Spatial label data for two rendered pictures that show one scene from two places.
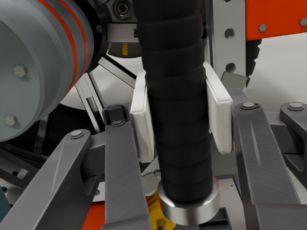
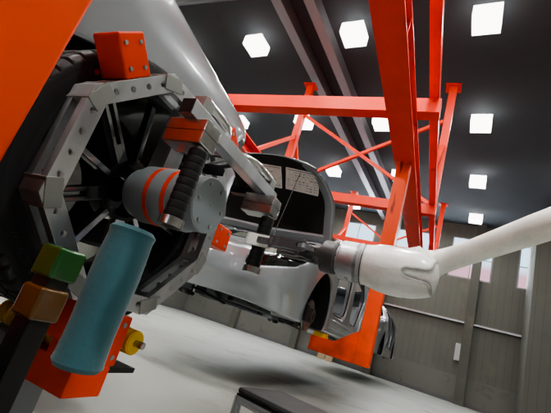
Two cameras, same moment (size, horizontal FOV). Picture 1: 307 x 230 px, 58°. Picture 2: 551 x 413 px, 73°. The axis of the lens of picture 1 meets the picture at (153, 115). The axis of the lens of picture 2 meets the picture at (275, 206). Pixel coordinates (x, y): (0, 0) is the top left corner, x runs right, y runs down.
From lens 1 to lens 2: 0.91 m
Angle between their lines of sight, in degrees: 78
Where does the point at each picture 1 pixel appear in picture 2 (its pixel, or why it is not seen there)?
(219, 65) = (202, 249)
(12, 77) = (217, 214)
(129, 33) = not seen: hidden behind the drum
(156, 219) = (135, 339)
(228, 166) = not seen: outside the picture
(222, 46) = (206, 241)
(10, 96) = (214, 219)
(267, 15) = (219, 238)
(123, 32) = not seen: hidden behind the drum
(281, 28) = (220, 245)
